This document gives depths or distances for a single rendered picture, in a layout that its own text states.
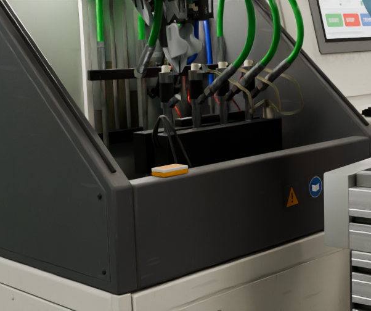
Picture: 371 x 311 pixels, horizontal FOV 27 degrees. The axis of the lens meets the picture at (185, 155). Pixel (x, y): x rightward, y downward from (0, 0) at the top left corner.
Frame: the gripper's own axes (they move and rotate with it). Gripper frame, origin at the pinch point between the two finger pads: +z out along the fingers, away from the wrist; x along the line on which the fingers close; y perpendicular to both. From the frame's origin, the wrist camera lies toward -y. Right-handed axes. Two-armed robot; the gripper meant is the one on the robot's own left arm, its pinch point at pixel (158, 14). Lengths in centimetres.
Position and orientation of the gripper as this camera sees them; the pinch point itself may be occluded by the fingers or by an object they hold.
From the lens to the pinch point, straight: 133.0
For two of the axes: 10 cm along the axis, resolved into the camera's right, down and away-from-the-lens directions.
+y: 2.8, 7.6, -5.9
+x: 9.5, -2.8, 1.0
